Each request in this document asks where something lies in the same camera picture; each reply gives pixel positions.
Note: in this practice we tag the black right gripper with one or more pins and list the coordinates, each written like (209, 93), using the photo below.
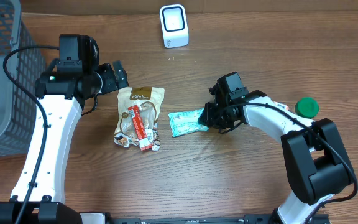
(211, 112)

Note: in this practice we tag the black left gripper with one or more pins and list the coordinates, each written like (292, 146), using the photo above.
(114, 78)

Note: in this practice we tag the beige brown snack bag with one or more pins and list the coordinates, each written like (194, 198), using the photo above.
(124, 134)

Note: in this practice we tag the teal snack packet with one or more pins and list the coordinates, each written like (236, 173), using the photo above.
(186, 122)

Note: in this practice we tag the red stick snack packet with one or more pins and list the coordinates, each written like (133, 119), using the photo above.
(143, 118)

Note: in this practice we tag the green lid small jar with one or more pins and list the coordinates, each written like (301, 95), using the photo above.
(307, 107)

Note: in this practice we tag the orange small snack packet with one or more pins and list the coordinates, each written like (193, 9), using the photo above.
(282, 106)

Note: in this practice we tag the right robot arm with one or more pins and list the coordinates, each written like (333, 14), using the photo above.
(318, 168)

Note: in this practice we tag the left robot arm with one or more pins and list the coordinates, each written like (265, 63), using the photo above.
(60, 93)

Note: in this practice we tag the grey plastic mesh basket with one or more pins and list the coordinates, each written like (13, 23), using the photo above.
(17, 110)

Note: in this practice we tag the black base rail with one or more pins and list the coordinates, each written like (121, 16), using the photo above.
(185, 221)

